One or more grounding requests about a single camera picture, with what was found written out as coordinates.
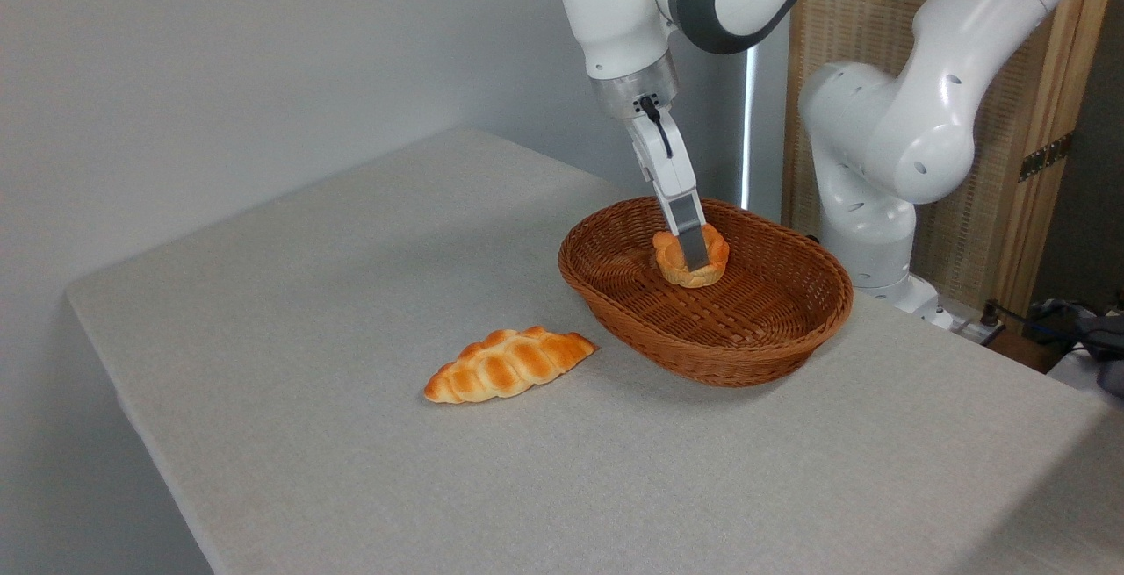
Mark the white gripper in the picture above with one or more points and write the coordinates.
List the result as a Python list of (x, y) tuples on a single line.
[(667, 162)]

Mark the round knotted bread roll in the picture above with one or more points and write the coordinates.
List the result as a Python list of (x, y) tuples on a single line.
[(667, 264)]

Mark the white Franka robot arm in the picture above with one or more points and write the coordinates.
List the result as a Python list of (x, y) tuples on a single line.
[(922, 118)]

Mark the long braided bread loaf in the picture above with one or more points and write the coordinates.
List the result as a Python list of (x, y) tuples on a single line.
[(509, 364)]

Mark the brown oval wicker basket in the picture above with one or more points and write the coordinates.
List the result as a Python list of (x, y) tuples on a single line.
[(746, 329)]

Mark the white vertical light strip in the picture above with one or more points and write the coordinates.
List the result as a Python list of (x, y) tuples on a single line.
[(750, 136)]

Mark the grey fabric tablecloth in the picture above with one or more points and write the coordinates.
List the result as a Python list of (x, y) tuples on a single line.
[(439, 487)]

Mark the dark metal screen hinge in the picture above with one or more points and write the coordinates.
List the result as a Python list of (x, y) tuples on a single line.
[(1045, 156)]

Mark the grey blue cloth bundle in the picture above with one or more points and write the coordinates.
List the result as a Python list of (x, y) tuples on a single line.
[(1102, 355)]

